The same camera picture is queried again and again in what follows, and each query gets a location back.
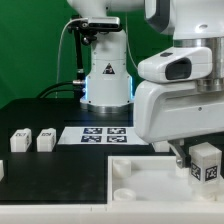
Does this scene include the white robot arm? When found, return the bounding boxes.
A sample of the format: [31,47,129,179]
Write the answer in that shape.
[67,0,224,148]

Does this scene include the black camera stand pole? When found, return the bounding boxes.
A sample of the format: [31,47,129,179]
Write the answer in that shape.
[73,22,85,98]

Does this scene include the black camera on stand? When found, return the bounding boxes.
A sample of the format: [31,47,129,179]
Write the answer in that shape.
[68,17,121,32]

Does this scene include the white square tabletop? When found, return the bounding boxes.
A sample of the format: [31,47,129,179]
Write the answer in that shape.
[107,156,224,204]

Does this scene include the white obstacle piece left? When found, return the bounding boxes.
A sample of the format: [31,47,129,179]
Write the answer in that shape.
[0,160,4,182]

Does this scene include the black base cables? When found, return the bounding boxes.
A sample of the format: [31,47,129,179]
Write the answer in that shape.
[35,79,86,100]

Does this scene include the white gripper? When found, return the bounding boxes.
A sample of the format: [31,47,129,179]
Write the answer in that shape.
[133,81,224,169]

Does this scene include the white marker sheet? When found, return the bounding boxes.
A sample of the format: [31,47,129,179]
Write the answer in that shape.
[58,127,145,145]

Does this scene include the grey camera cable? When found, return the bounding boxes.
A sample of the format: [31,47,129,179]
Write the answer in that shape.
[55,18,83,99]

